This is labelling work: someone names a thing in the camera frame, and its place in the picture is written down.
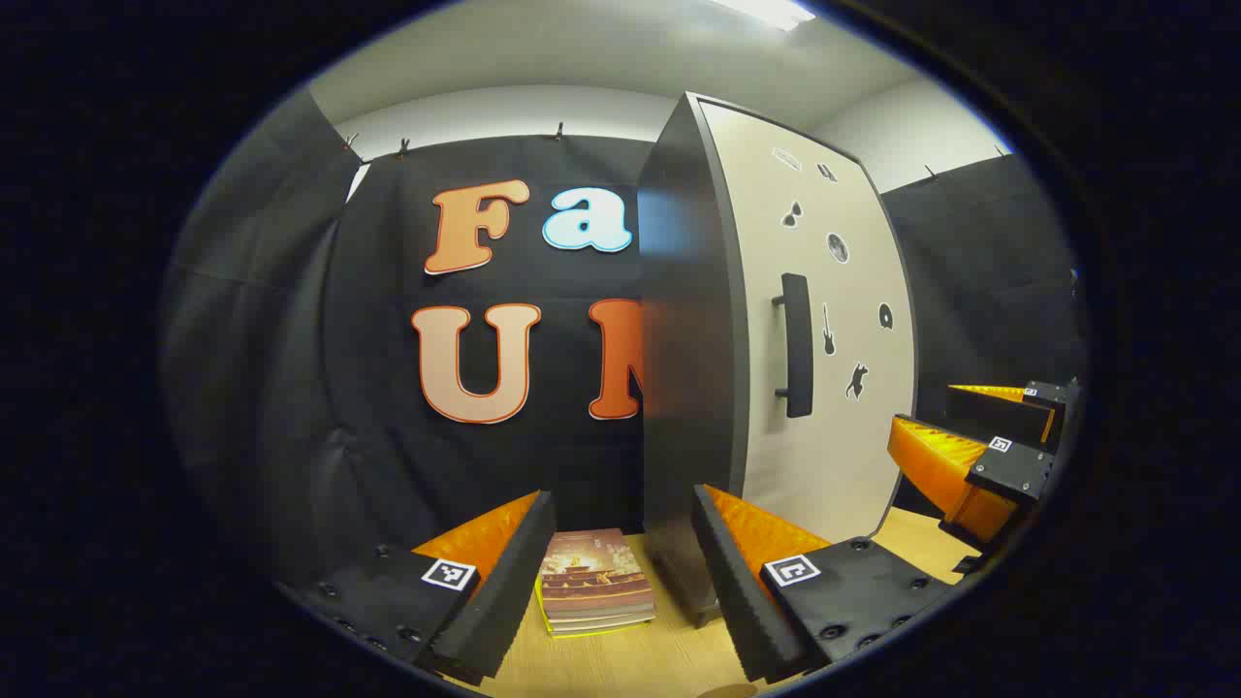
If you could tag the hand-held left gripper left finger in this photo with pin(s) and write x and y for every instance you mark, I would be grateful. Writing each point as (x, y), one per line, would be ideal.
(514, 591)

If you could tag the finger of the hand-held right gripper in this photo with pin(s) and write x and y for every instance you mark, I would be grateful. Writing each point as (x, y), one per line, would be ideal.
(999, 417)
(1013, 470)

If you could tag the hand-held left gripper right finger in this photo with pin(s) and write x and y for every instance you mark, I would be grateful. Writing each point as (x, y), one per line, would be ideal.
(737, 601)

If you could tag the beige cabinet door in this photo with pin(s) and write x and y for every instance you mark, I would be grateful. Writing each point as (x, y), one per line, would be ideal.
(843, 465)

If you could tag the dark grey cabinet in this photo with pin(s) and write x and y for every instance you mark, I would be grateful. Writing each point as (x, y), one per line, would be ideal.
(688, 339)

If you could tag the small black block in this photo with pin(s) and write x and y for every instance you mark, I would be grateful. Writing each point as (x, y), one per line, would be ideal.
(968, 564)

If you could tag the black backdrop cloth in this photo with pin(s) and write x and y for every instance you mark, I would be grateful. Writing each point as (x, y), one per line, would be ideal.
(291, 339)

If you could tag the long ceiling light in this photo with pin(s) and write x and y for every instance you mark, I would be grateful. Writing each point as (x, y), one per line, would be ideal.
(766, 12)

